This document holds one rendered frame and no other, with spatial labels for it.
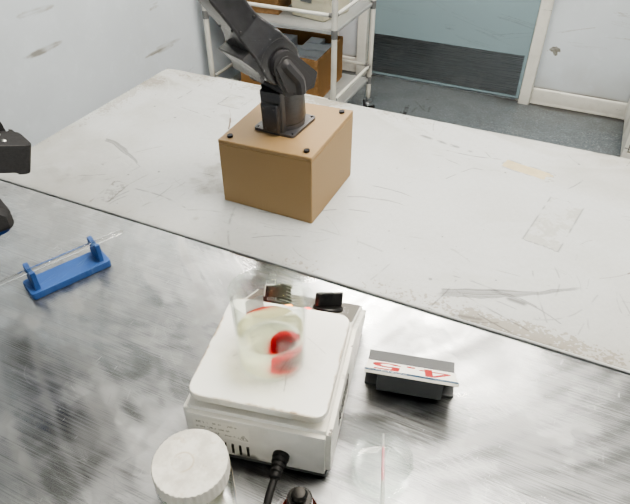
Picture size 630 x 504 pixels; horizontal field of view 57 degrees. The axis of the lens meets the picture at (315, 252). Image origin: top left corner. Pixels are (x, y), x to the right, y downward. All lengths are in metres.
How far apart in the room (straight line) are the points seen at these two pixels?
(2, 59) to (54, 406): 1.58
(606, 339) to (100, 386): 0.55
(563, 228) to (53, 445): 0.68
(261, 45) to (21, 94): 1.49
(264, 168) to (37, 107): 1.48
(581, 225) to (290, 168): 0.41
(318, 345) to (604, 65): 3.01
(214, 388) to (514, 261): 0.44
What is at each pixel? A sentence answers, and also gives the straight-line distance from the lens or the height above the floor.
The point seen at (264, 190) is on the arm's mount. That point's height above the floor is 0.94.
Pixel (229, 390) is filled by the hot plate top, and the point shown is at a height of 0.99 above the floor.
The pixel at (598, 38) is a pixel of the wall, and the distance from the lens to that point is 3.38.
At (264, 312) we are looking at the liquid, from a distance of 0.51.
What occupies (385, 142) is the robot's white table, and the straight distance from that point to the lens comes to 1.02.
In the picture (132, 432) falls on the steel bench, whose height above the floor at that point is 0.90.
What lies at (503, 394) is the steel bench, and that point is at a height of 0.90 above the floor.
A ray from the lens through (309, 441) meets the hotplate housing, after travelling 0.51.
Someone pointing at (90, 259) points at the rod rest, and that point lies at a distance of 0.79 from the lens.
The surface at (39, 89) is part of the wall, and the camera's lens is 2.21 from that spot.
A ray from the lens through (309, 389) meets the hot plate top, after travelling 0.50.
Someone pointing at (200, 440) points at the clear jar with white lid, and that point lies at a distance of 0.49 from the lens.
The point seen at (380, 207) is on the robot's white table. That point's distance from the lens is 0.85.
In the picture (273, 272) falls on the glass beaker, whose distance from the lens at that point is 0.49.
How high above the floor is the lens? 1.38
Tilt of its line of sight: 39 degrees down
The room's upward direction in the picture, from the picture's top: straight up
